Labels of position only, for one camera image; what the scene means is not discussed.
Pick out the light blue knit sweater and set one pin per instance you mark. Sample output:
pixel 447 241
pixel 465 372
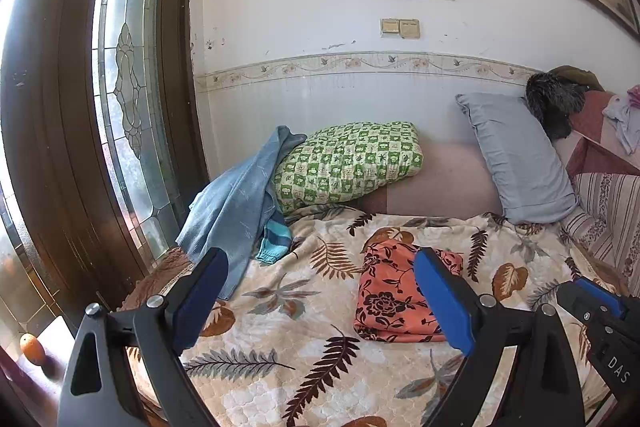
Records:
pixel 230 207

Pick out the white cloth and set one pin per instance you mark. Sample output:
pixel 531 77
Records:
pixel 625 122

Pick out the orange fruit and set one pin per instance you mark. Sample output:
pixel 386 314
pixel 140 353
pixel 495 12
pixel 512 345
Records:
pixel 32 349

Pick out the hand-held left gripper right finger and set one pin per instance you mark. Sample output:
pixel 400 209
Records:
pixel 445 302

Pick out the orange floral blouse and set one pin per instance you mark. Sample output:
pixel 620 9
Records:
pixel 385 302

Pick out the leaf-print blanket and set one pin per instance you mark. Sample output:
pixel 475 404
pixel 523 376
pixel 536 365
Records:
pixel 280 267

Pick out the grey-blue pillow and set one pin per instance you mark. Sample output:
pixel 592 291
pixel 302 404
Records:
pixel 520 162

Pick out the striped floral cushion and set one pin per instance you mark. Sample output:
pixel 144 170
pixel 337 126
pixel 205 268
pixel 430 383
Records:
pixel 605 207

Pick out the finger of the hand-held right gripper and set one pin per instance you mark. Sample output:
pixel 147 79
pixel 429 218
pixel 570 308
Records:
pixel 577 302
pixel 600 293

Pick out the pink cloth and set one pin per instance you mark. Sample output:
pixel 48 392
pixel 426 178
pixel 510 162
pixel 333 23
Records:
pixel 635 94

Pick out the beige wall switch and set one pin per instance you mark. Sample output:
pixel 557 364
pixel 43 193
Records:
pixel 390 27
pixel 409 29

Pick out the turquoise striped cloth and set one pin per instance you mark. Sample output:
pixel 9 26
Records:
pixel 275 239

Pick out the olive cloth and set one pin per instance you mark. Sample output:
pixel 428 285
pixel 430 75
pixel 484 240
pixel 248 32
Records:
pixel 575 74

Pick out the dark wooden door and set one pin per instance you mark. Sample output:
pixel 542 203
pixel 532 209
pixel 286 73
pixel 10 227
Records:
pixel 50 132

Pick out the brown lace-edged cover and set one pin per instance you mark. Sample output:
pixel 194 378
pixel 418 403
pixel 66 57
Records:
pixel 160 272

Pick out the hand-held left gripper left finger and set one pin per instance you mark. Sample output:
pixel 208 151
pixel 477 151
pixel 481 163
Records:
pixel 200 302

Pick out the dark fur hat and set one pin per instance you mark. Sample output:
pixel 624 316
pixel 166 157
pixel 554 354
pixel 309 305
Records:
pixel 552 102

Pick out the green checked pillow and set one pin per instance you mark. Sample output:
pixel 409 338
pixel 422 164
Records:
pixel 345 162

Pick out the leaded glass door panel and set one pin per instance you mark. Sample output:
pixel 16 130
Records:
pixel 125 57

